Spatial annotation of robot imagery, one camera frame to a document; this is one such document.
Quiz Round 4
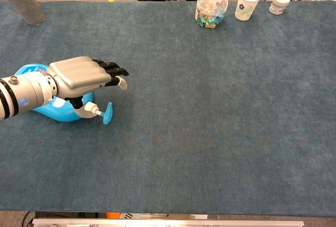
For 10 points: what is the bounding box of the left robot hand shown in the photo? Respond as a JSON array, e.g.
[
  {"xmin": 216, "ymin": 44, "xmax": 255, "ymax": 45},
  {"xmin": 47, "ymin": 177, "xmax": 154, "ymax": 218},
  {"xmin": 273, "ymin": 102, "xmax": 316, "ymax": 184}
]
[{"xmin": 46, "ymin": 56, "xmax": 130, "ymax": 119}]

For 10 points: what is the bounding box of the blue detergent bottle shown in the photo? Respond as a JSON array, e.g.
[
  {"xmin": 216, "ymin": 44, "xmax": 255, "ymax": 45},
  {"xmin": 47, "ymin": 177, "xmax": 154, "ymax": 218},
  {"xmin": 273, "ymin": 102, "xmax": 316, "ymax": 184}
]
[{"xmin": 14, "ymin": 64, "xmax": 114, "ymax": 126}]

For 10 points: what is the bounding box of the grey cylindrical can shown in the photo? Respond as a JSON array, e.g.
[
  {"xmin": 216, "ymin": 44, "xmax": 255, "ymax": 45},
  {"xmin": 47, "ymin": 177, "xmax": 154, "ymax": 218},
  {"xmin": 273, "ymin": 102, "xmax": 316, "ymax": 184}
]
[{"xmin": 0, "ymin": 0, "xmax": 46, "ymax": 26}]

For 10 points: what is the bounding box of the blue-green table cloth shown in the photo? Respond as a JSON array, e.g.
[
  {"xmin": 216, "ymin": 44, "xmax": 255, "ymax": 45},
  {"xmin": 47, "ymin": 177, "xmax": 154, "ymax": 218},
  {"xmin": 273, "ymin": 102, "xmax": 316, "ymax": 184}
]
[{"xmin": 0, "ymin": 0, "xmax": 336, "ymax": 218}]

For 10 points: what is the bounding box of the clear jar of colourful clips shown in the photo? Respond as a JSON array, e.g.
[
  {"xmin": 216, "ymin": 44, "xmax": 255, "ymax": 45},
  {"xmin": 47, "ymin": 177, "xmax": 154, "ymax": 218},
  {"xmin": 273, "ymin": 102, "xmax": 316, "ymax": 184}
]
[{"xmin": 194, "ymin": 0, "xmax": 229, "ymax": 29}]

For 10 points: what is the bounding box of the white paper cup flower print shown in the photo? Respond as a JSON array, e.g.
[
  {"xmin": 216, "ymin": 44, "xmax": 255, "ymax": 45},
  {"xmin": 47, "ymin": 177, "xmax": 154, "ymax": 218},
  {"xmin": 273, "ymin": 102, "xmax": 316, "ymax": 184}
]
[{"xmin": 235, "ymin": 0, "xmax": 263, "ymax": 22}]

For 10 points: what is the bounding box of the small white jar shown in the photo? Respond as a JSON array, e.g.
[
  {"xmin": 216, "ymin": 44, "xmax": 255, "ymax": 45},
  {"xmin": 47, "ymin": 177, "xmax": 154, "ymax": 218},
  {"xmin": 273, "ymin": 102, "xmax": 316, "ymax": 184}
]
[{"xmin": 269, "ymin": 0, "xmax": 291, "ymax": 16}]

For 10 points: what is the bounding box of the black floor cable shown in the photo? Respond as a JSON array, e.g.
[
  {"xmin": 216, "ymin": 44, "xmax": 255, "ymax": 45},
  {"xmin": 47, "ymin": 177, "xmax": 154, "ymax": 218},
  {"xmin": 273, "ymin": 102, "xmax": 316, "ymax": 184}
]
[{"xmin": 22, "ymin": 211, "xmax": 36, "ymax": 227}]

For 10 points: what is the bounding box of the aluminium profile rail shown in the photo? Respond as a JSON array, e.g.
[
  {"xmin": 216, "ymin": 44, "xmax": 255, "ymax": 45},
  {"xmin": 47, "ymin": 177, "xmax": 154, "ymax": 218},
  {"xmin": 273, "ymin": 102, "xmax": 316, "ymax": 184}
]
[{"xmin": 31, "ymin": 218, "xmax": 305, "ymax": 227}]

